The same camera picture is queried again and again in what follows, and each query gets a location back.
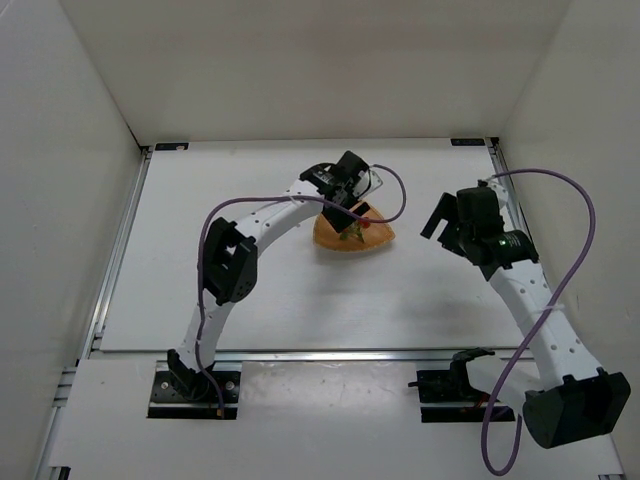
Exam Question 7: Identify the fake cherry sprig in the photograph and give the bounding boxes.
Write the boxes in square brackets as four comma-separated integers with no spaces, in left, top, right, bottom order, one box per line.
[339,220,371,243]

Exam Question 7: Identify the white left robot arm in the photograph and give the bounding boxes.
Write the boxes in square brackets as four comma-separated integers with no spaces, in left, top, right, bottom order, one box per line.
[167,151,383,390]

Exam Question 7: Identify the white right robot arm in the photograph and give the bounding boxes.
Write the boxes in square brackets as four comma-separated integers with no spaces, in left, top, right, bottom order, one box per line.
[421,181,631,449]

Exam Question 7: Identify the black right corner bracket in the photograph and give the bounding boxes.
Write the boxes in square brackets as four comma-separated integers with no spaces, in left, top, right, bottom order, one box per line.
[450,138,485,147]

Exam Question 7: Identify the black corner bracket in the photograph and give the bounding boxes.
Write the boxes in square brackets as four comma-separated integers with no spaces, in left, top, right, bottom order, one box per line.
[154,142,189,151]
[450,138,485,147]

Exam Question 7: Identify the right aluminium rail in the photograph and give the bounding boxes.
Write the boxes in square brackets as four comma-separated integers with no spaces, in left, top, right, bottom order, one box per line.
[488,137,576,363]

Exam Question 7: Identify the aluminium rail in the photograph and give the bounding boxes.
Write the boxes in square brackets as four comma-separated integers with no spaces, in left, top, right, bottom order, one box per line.
[33,145,155,479]
[488,137,576,363]
[157,349,521,364]

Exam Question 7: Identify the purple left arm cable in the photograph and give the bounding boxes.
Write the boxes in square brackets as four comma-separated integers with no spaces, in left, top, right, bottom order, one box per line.
[195,163,407,419]

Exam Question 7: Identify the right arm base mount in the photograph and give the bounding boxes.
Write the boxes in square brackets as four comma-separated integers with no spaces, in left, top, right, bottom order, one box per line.
[408,348,495,423]

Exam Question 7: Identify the black left corner bracket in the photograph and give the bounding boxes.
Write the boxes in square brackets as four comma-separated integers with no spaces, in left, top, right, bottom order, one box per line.
[154,142,189,151]

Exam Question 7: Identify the front aluminium rail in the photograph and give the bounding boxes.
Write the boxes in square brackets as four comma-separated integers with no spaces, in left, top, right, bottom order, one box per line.
[157,349,521,364]

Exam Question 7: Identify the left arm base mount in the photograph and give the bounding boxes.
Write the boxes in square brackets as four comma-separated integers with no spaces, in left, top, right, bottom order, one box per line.
[147,365,241,421]

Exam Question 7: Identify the left aluminium rail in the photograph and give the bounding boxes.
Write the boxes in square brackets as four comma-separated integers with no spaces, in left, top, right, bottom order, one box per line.
[33,145,155,479]

